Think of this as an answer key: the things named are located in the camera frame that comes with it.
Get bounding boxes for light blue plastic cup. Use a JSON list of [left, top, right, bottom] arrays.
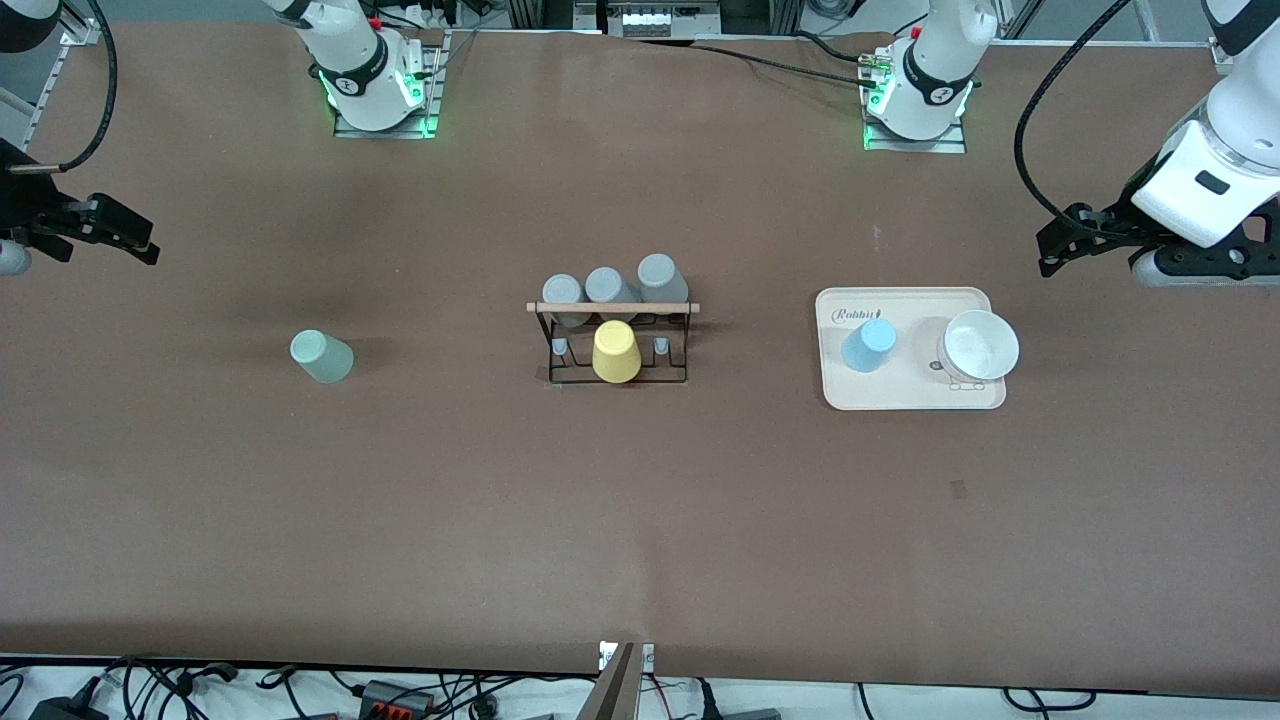
[[840, 317, 898, 374]]

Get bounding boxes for pale green plastic cup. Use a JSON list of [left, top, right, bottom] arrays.
[[290, 330, 355, 385]]

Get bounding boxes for white bowl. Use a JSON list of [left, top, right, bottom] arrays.
[[936, 309, 1021, 391]]

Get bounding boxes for beige rabbit print tray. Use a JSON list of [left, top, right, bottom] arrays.
[[815, 287, 1007, 412]]

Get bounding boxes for grey plastic cup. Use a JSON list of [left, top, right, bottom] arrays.
[[584, 266, 641, 326], [636, 253, 691, 323], [541, 273, 589, 330]]

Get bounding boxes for yellow plastic cup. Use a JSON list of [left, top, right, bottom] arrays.
[[592, 320, 643, 385]]

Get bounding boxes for grey box white connectors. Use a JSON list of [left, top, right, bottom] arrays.
[[605, 0, 723, 38]]

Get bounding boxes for black power adapter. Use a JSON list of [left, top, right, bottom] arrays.
[[28, 693, 106, 720]]

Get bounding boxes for black orange power strip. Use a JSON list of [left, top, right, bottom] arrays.
[[358, 680, 438, 719]]

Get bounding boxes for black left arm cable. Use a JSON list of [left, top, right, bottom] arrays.
[[1014, 0, 1136, 223]]

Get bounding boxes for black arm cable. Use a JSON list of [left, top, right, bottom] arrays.
[[1014, 0, 1136, 223], [8, 0, 119, 176]]

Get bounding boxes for aluminium table edge rail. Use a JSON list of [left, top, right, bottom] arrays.
[[0, 45, 71, 151]]

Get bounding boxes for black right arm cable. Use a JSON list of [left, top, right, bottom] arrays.
[[8, 0, 119, 176]]

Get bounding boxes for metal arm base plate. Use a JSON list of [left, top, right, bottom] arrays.
[[333, 30, 442, 139], [862, 45, 968, 154]]

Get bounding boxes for black table cable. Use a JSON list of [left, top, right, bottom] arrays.
[[628, 38, 869, 87], [793, 32, 865, 63]]

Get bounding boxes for black wire cup rack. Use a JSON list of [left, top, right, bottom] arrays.
[[526, 300, 701, 387]]

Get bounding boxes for small white bracket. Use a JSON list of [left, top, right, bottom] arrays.
[[598, 641, 656, 673]]

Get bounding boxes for grey camera stand post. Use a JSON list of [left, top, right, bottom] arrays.
[[578, 642, 641, 720]]

